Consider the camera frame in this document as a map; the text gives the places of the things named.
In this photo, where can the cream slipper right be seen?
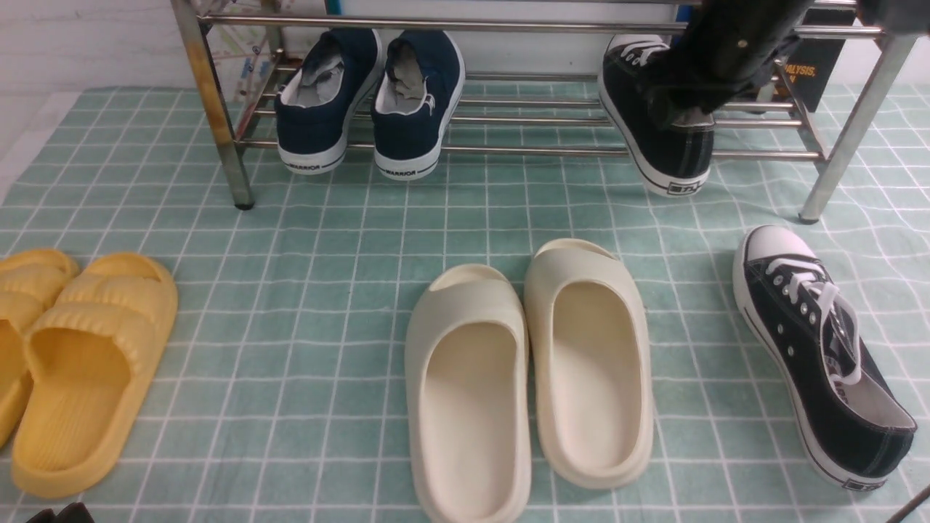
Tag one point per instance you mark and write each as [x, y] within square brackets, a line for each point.
[590, 344]

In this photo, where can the navy sneaker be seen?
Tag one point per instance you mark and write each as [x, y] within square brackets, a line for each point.
[315, 106]
[422, 83]

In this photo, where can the green checkered cloth mat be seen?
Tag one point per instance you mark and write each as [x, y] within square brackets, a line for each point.
[281, 395]

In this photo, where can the yellow slipper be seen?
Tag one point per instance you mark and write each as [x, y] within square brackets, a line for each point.
[92, 356]
[30, 284]

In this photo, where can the dark image processing book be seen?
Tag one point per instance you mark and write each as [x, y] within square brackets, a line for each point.
[812, 62]

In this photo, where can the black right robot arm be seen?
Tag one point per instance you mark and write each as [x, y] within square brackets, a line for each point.
[726, 52]

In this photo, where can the black canvas sneaker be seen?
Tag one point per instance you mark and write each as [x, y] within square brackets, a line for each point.
[854, 431]
[672, 161]

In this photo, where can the cream slipper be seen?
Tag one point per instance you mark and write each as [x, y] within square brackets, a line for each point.
[466, 365]
[590, 344]

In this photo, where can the yellow slipper right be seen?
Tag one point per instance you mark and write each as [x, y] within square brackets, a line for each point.
[92, 356]

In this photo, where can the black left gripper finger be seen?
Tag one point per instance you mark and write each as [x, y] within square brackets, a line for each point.
[75, 513]

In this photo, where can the yellow slipper outer left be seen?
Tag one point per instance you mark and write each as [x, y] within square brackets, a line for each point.
[30, 284]

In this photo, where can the cream slipper left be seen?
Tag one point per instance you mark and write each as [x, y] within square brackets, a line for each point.
[466, 365]

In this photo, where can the navy sneaker left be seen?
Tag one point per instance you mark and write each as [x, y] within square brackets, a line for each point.
[315, 106]

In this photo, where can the patterned paper behind rack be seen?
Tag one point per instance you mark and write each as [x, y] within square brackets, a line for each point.
[241, 54]

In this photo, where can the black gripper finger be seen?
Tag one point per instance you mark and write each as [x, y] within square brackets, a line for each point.
[45, 516]

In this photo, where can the navy sneaker right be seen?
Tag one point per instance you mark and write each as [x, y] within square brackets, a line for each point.
[422, 83]

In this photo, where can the silver metal shoe rack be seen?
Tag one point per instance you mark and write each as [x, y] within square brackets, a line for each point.
[831, 163]

